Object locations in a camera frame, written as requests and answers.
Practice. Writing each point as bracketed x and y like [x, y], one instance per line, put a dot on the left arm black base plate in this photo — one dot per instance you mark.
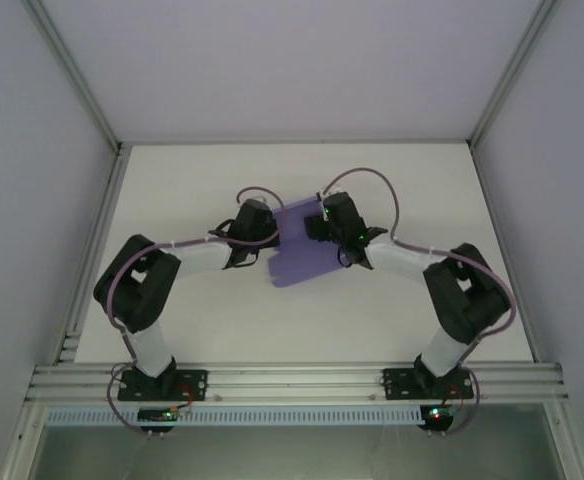
[192, 382]

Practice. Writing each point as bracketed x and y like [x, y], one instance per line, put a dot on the aluminium table rail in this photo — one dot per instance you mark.
[104, 225]
[502, 225]

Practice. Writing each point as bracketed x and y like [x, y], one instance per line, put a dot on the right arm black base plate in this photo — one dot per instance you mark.
[397, 382]

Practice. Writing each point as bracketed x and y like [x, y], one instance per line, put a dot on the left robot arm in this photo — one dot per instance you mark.
[197, 257]

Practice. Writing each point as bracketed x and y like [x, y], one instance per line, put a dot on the right aluminium table rail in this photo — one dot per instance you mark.
[502, 225]

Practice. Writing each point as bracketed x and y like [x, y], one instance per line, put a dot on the left aluminium table rail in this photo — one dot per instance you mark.
[104, 225]

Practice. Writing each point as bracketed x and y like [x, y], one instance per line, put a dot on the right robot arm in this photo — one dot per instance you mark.
[397, 260]

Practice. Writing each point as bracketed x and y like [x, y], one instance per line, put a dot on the left aluminium frame post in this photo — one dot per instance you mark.
[77, 75]

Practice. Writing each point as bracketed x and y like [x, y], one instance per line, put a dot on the circuit board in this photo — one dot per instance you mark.
[154, 415]
[437, 415]

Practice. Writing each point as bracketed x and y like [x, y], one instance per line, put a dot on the purple cloth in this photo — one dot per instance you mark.
[297, 265]

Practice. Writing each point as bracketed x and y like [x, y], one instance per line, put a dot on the aluminium mounting rail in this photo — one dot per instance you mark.
[292, 382]

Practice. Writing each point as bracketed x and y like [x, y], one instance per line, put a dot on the aluminium frame post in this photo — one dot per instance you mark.
[514, 75]
[77, 75]

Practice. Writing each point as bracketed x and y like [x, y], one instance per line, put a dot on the right circuit board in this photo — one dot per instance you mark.
[437, 415]

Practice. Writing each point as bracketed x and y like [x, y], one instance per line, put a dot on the left circuit board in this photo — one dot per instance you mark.
[154, 415]

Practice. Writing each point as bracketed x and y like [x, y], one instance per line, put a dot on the right aluminium frame post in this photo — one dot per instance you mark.
[514, 75]

